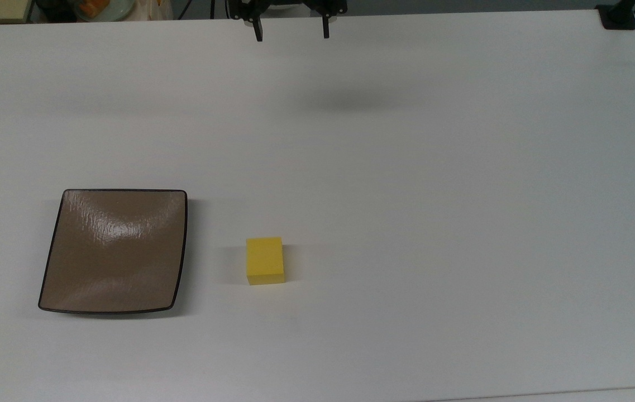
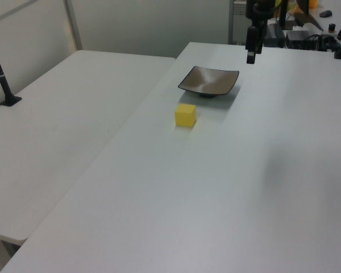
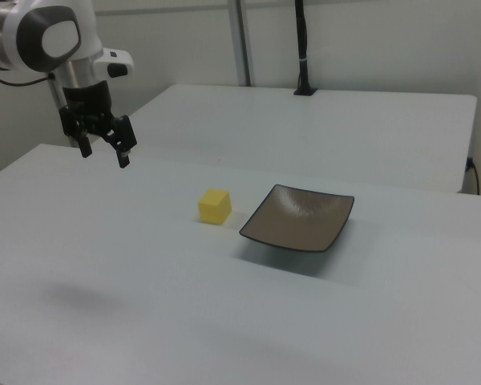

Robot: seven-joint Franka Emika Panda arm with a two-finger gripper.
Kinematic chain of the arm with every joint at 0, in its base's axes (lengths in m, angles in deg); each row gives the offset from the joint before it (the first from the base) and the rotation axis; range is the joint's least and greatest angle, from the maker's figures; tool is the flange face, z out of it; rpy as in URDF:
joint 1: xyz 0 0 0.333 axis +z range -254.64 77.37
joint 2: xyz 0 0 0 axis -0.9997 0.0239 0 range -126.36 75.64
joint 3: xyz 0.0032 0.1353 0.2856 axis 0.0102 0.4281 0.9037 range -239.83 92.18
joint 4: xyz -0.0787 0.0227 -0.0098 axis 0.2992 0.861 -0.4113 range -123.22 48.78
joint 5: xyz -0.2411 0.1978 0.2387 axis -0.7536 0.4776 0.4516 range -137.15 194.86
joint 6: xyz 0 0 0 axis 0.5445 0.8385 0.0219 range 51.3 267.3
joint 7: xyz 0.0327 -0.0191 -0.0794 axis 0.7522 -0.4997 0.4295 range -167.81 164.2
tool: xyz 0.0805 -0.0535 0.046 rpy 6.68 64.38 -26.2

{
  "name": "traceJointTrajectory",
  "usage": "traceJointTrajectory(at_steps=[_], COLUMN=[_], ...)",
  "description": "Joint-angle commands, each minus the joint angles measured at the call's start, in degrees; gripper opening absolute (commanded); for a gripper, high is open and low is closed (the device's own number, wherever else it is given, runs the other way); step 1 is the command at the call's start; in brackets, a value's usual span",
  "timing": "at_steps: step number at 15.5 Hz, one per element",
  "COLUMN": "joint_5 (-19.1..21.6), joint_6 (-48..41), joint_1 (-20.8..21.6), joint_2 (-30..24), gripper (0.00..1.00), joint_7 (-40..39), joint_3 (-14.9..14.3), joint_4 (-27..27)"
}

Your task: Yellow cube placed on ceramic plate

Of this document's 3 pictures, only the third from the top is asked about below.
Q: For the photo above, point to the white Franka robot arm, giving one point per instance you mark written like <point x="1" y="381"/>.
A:
<point x="60" y="38"/>

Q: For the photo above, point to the square brown ceramic plate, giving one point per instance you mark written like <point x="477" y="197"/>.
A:
<point x="304" y="228"/>

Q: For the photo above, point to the yellow cube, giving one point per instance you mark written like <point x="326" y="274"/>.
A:
<point x="212" y="208"/>

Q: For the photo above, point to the black camera stand pole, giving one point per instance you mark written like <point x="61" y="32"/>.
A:
<point x="303" y="40"/>

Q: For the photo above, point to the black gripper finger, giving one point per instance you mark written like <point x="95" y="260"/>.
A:
<point x="86" y="146"/>
<point x="126" y="134"/>

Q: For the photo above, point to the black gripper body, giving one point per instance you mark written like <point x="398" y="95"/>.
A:
<point x="88" y="98"/>

